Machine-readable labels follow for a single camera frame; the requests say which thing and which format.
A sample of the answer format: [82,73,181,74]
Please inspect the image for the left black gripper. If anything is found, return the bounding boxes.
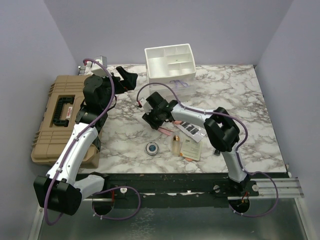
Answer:
[95,66,138,109]

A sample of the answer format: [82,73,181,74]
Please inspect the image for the pink handled brush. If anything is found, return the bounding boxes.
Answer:
[158,127,174,136]

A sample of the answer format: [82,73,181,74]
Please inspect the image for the round blue lid jar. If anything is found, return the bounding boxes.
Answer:
[145,142,159,156]

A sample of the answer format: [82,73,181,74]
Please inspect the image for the cream sachet with barcode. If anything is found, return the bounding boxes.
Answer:
[179,138,202,162]

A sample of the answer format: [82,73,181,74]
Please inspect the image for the eyeshadow palette plastic sleeve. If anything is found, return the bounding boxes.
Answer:
[175,121,207,143]

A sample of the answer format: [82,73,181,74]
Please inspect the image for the white makeup organizer with drawers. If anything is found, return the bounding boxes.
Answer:
[144,43,197,102]

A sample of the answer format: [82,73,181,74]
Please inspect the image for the purple eyelash curler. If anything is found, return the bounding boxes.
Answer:
[170,79,189,89]

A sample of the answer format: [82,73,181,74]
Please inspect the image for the pink round compact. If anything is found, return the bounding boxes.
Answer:
[173,120,182,125]

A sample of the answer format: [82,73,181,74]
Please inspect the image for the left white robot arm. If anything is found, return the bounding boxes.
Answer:
[33,66,138,216]

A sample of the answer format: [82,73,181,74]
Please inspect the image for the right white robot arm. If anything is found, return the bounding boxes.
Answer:
[138,92,250,196]

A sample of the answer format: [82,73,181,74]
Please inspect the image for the frosted gold cap bottle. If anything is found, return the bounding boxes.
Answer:
[172,135,181,156]

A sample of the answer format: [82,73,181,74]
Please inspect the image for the tan hard tool case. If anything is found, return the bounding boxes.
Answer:
[31,75,96,166]

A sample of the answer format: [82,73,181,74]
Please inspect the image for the clear vial black cap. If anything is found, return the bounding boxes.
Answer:
[214,149,221,156]

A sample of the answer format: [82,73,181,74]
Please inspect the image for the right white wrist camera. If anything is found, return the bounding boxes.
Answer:
[138,97,153,115]

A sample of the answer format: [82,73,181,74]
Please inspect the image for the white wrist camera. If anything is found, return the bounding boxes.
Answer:
[138,97,153,115]
[84,55,107,77]

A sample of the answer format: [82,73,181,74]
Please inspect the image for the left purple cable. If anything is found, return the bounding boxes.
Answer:
[43,58,142,226]

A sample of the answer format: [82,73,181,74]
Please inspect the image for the purple cable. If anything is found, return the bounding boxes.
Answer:
[43,58,142,226]
[136,82,280,218]

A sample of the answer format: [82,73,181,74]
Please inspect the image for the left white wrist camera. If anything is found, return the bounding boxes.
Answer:
[84,55,107,77]

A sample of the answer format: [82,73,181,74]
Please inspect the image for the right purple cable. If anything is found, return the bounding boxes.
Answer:
[136,82,280,218]

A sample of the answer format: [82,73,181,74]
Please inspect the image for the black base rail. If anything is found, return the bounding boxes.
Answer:
[49,169,261,210]

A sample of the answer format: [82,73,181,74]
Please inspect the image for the aluminium rail frame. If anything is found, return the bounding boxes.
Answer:
[29,173,310,240]

